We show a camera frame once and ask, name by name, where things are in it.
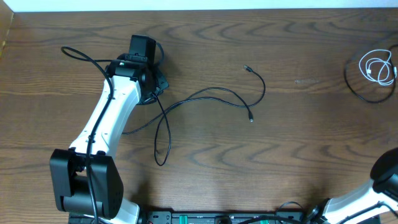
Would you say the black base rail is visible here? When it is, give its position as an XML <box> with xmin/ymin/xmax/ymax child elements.
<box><xmin>68</xmin><ymin>210</ymin><xmax>382</xmax><ymax>224</ymax></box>

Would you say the white USB cable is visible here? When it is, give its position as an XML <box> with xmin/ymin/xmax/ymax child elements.
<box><xmin>358</xmin><ymin>49</ymin><xmax>397</xmax><ymax>86</ymax></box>

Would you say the cardboard side panel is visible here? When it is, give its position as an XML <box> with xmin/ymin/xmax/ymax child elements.
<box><xmin>0</xmin><ymin>0</ymin><xmax>14</xmax><ymax>55</ymax></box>

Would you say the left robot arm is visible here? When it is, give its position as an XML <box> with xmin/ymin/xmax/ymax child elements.
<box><xmin>49</xmin><ymin>52</ymin><xmax>166</xmax><ymax>223</ymax></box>

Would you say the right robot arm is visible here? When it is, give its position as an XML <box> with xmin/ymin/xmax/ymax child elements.
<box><xmin>312</xmin><ymin>148</ymin><xmax>397</xmax><ymax>223</ymax></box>

